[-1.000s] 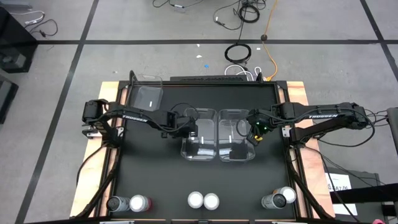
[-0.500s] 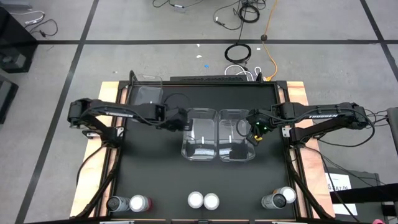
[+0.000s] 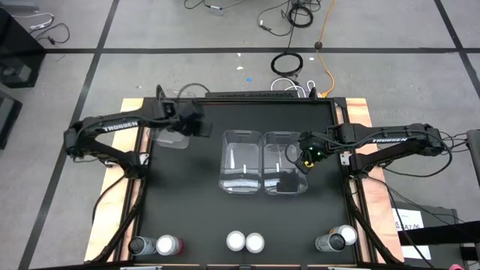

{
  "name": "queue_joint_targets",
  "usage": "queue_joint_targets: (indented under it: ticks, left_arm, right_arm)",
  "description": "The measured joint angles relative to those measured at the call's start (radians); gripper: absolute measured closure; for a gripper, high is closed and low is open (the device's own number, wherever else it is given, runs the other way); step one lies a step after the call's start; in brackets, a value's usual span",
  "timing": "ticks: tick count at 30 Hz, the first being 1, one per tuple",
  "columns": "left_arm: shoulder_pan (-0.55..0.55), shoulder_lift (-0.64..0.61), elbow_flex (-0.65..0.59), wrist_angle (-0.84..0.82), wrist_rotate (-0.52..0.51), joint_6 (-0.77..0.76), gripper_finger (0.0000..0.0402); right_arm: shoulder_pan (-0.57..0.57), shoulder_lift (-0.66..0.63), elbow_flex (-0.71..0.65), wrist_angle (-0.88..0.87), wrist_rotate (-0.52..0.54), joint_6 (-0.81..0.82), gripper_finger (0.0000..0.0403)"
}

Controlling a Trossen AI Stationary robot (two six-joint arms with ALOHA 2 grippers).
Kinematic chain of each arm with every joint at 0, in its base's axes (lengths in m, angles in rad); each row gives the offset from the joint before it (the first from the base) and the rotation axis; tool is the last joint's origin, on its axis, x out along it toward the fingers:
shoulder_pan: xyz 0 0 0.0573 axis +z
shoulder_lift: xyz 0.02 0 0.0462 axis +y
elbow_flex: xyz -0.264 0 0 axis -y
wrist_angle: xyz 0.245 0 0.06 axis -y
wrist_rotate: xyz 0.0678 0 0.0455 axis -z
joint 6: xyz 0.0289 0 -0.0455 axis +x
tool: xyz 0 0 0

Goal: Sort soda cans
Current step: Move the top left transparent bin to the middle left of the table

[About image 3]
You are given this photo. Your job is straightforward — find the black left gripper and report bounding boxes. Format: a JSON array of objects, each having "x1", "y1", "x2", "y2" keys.
[{"x1": 174, "y1": 100, "x2": 213, "y2": 138}]

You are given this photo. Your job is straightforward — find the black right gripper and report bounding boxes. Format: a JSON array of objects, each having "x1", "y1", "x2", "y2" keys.
[{"x1": 277, "y1": 130, "x2": 331, "y2": 194}]

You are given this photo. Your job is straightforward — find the clear plastic bin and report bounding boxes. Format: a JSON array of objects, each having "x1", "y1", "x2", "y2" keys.
[
  {"x1": 217, "y1": 129, "x2": 263, "y2": 195},
  {"x1": 148, "y1": 88, "x2": 191, "y2": 150},
  {"x1": 262, "y1": 130, "x2": 309, "y2": 197}
]

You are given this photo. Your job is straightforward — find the orange and white soda can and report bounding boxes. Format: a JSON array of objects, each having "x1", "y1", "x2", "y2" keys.
[
  {"x1": 244, "y1": 232, "x2": 266, "y2": 254},
  {"x1": 329, "y1": 223, "x2": 359, "y2": 246}
]

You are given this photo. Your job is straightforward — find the pink and white soda can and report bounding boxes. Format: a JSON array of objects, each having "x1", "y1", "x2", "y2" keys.
[
  {"x1": 155, "y1": 234, "x2": 185, "y2": 257},
  {"x1": 226, "y1": 230, "x2": 247, "y2": 252}
]

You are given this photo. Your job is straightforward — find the black ribbed bar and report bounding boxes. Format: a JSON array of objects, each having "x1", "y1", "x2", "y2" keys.
[{"x1": 205, "y1": 90, "x2": 299, "y2": 100}]

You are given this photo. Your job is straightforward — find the plywood base board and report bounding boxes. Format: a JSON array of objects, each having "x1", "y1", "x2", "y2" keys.
[{"x1": 84, "y1": 97, "x2": 405, "y2": 263}]

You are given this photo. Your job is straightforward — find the white paper sheet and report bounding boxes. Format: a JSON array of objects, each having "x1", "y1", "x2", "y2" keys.
[
  {"x1": 391, "y1": 208, "x2": 425, "y2": 230},
  {"x1": 400, "y1": 244, "x2": 432, "y2": 260}
]

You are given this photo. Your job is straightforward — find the dark grey case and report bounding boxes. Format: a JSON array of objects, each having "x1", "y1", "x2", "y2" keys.
[{"x1": 389, "y1": 202, "x2": 468, "y2": 270}]

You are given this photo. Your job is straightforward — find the black beam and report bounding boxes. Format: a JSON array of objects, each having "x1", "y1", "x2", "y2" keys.
[{"x1": 397, "y1": 220, "x2": 480, "y2": 247}]

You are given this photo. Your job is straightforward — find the grey pole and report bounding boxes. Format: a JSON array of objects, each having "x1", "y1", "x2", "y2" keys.
[{"x1": 466, "y1": 129, "x2": 480, "y2": 188}]

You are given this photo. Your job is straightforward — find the dark grey box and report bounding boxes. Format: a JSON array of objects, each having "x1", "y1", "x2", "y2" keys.
[{"x1": 0, "y1": 89, "x2": 23, "y2": 151}]

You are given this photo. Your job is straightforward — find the black cabinet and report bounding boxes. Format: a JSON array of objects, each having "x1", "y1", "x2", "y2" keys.
[{"x1": 0, "y1": 7, "x2": 47, "y2": 89}]

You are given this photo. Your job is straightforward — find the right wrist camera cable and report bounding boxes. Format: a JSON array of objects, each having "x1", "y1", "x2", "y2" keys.
[{"x1": 284, "y1": 142, "x2": 305, "y2": 173}]

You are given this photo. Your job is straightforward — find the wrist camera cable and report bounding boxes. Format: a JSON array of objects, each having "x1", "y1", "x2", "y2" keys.
[
  {"x1": 175, "y1": 82, "x2": 211, "y2": 101},
  {"x1": 284, "y1": 142, "x2": 305, "y2": 173}
]

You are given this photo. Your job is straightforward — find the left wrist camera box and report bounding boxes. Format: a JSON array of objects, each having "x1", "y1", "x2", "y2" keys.
[{"x1": 160, "y1": 100, "x2": 177, "y2": 118}]

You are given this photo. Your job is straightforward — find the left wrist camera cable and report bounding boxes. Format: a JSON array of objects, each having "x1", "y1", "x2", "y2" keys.
[{"x1": 175, "y1": 82, "x2": 211, "y2": 101}]

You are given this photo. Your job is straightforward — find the black aluminium rig frame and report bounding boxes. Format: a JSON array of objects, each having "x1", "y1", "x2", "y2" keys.
[{"x1": 89, "y1": 95, "x2": 404, "y2": 270}]

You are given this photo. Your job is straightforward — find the black cable coil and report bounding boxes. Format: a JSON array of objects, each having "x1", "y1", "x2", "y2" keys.
[
  {"x1": 286, "y1": 4, "x2": 315, "y2": 29},
  {"x1": 270, "y1": 51, "x2": 304, "y2": 78}
]

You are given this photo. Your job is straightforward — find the white cable bundle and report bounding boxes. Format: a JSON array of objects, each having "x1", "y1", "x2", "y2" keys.
[{"x1": 270, "y1": 76, "x2": 318, "y2": 99}]

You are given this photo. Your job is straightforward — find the black hanging cable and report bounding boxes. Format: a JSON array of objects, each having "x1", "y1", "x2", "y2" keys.
[{"x1": 285, "y1": 0, "x2": 301, "y2": 56}]

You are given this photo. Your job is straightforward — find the orange-yellow hanging power cable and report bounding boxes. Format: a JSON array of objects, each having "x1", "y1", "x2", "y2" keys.
[{"x1": 313, "y1": 0, "x2": 337, "y2": 99}]

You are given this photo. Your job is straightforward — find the thin black floor cable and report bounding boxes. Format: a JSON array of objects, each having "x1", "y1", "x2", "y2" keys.
[{"x1": 29, "y1": 22, "x2": 71, "y2": 47}]

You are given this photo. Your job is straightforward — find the white floor cable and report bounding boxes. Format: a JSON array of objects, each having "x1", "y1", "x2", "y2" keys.
[{"x1": 14, "y1": 12, "x2": 56, "y2": 31}]

